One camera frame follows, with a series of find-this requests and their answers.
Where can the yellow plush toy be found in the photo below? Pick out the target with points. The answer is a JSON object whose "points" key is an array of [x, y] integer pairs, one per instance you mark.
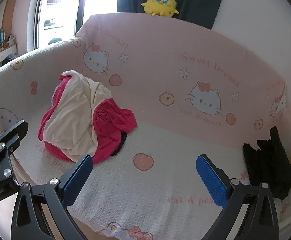
{"points": [[160, 5]]}

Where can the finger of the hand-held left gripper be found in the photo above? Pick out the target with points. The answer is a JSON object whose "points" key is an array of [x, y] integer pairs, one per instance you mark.
{"points": [[0, 155]]}

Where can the white washing machine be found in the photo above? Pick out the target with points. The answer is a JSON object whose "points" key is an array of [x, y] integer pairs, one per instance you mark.
{"points": [[53, 41]]}

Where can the pink printed blanket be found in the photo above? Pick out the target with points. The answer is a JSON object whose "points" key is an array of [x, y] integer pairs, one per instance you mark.
{"points": [[160, 62]]}

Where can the dark cloth piece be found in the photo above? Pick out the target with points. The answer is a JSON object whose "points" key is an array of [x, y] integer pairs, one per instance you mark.
{"points": [[121, 142]]}

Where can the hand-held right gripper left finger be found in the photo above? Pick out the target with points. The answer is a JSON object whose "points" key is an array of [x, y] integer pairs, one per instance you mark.
{"points": [[76, 177]]}

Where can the wooden shelf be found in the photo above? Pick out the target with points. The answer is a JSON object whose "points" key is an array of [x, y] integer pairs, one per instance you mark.
{"points": [[0, 52]]}

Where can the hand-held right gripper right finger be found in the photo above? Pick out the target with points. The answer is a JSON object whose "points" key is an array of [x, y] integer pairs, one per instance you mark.
{"points": [[210, 182]]}

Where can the blue jug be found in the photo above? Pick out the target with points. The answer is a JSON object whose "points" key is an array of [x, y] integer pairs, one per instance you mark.
{"points": [[1, 37]]}

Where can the bright window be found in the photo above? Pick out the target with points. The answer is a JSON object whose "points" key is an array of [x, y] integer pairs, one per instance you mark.
{"points": [[60, 17]]}

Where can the folded black garment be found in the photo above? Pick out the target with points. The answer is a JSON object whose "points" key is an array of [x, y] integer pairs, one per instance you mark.
{"points": [[268, 165]]}

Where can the pink and cream t-shirt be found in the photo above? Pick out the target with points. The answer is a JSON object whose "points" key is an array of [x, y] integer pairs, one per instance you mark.
{"points": [[70, 120]]}

